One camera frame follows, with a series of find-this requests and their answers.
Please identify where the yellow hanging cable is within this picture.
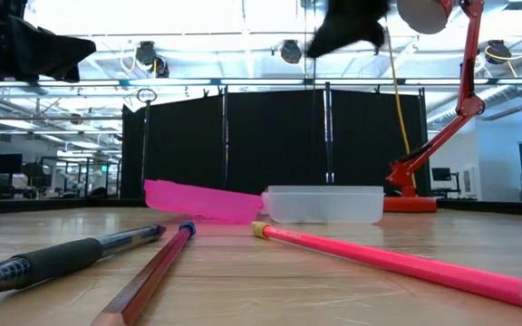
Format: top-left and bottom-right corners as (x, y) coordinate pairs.
(385, 17), (419, 191)

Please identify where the pink pencil yellow eraser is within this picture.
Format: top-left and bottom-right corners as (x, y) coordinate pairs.
(251, 221), (522, 310)

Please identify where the black aluminium rig frame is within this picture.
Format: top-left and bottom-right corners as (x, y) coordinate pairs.
(0, 197), (522, 216)

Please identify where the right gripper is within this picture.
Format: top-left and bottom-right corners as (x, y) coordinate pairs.
(305, 0), (390, 59)

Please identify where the pink plastic box lid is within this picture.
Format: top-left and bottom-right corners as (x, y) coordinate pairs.
(144, 179), (264, 225)

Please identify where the black round ceiling light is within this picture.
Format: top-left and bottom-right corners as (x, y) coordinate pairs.
(279, 39), (304, 65)
(485, 39), (512, 65)
(134, 40), (170, 79)

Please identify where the brown pencil blue eraser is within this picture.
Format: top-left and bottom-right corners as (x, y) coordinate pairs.
(91, 221), (197, 326)

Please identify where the dark computer monitor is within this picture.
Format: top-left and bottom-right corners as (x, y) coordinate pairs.
(0, 153), (24, 176)

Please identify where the ring-topped metal pole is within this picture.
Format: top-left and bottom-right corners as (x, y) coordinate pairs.
(136, 88), (158, 197)

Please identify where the red desk lamp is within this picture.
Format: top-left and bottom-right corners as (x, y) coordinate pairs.
(382, 0), (487, 214)

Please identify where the clear plastic supply box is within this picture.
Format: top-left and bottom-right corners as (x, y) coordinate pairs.
(261, 185), (385, 225)

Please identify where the black fabric partition panel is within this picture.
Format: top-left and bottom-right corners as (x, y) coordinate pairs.
(331, 90), (430, 197)
(227, 89), (329, 196)
(121, 92), (226, 199)

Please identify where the gel pen black grip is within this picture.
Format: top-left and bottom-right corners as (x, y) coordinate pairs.
(0, 225), (167, 296)

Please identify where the horizontal overhead pipe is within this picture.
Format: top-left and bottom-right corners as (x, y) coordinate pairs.
(0, 77), (522, 88)

